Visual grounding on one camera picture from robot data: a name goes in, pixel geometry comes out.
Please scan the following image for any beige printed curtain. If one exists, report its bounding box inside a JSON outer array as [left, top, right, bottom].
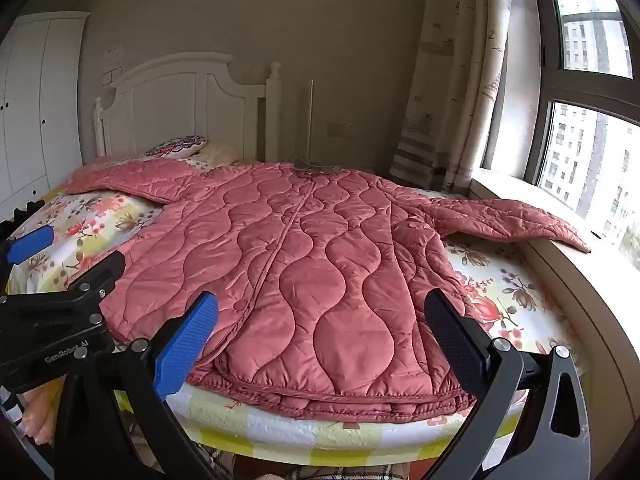
[[390, 0, 514, 194]]

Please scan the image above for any bed with floral sheet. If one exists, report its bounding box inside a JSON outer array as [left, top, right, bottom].
[[5, 157, 587, 466]]

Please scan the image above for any dark framed window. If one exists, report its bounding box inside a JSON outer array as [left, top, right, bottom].
[[479, 0, 640, 261]]

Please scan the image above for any beige floral pillow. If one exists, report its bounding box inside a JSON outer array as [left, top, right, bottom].
[[190, 142, 239, 166]]

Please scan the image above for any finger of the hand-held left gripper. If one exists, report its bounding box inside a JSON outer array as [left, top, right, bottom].
[[0, 200, 56, 291], [0, 250, 127, 312]]

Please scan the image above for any person's left hand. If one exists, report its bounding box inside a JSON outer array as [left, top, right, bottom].
[[19, 389, 60, 445]]

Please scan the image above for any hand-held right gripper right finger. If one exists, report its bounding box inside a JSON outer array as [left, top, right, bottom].
[[422, 287, 593, 480]]

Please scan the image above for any beige window sill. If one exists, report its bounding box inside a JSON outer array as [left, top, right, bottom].
[[470, 167, 640, 411]]

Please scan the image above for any pink quilted jacket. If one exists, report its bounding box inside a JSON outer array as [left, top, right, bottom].
[[64, 160, 592, 420]]

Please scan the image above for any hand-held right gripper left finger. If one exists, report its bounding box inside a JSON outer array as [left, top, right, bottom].
[[54, 290, 223, 480]]

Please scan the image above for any white wooden headboard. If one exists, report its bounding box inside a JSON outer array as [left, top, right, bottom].
[[94, 51, 283, 163]]

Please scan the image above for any white wardrobe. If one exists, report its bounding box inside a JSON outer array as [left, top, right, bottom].
[[0, 12, 91, 222]]

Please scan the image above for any purple patterned pillow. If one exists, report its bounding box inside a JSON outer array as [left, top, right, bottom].
[[145, 134, 208, 159]]

